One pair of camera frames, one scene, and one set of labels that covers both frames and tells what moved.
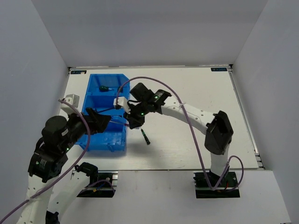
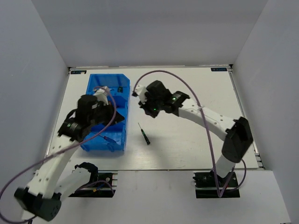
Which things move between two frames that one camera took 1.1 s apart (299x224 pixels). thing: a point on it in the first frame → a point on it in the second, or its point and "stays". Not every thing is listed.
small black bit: x=120 y=89 stays
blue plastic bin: x=100 y=91 stays
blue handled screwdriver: x=126 y=124 → x=109 y=139
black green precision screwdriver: x=147 y=141 stays
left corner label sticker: x=78 y=72 stays
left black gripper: x=98 y=122 → x=110 y=109
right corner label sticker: x=218 y=69 stays
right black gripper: x=134 y=122 → x=145 y=106
